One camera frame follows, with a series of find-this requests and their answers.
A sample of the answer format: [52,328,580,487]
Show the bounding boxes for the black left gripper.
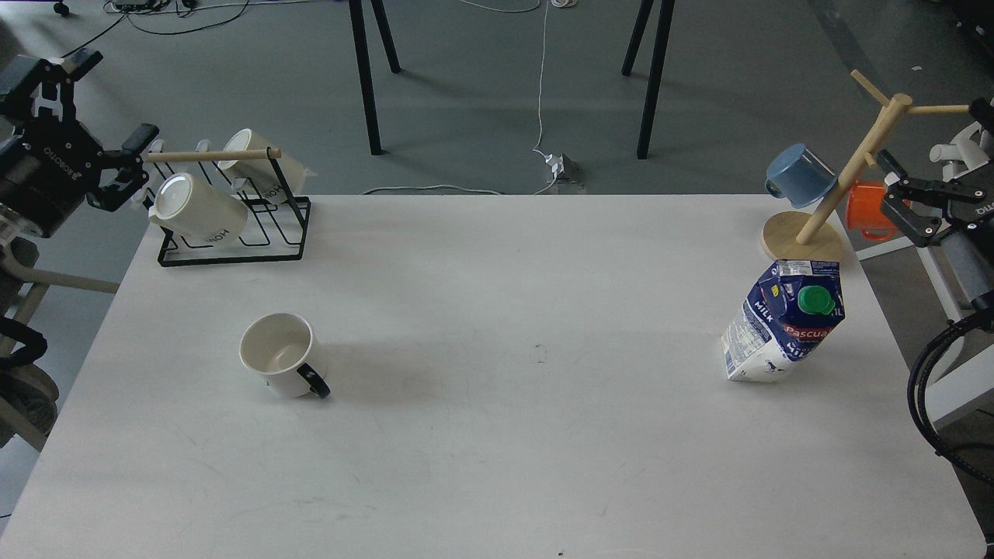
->
[1,47,160,238]

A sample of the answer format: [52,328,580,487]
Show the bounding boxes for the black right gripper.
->
[874,98,992,248]

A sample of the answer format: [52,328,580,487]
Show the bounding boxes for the white mug black handle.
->
[238,314,332,399]

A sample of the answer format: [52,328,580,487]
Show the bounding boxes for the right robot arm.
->
[876,139,993,314]

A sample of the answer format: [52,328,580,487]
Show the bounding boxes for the orange cup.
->
[843,180,898,243]

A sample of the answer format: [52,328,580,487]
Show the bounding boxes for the blue cup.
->
[766,143,838,209]

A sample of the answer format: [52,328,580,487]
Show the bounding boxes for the blue white milk carton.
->
[721,259,845,383]

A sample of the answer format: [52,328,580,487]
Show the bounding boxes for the white mug front rack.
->
[147,172,249,245]

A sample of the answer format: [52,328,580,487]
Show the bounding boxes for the white mug rack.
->
[147,172,249,245]
[217,128,308,205]

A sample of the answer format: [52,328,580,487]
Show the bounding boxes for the wooden mug tree stand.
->
[760,68,968,262]

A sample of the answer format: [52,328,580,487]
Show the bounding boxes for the white mug rear rack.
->
[217,128,308,205]

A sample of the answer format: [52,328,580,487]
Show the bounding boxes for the black table legs left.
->
[347,1,402,156]

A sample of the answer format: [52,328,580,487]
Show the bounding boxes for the black table legs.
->
[347,1,402,156]
[621,0,676,161]

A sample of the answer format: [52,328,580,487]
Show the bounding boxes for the white chair left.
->
[1,237,120,452]

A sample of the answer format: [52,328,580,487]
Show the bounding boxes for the black table legs right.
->
[621,0,676,161]

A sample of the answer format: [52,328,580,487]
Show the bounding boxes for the white power adapter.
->
[544,155,583,183]

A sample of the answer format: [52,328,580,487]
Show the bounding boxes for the black floor cable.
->
[62,0,251,59]

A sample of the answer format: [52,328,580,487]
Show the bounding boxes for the black cable bundle right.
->
[907,311,994,478]

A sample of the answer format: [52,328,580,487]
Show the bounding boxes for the black wire mug rack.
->
[144,148,311,268]

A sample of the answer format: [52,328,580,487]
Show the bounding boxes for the white floor cable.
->
[361,0,579,196]

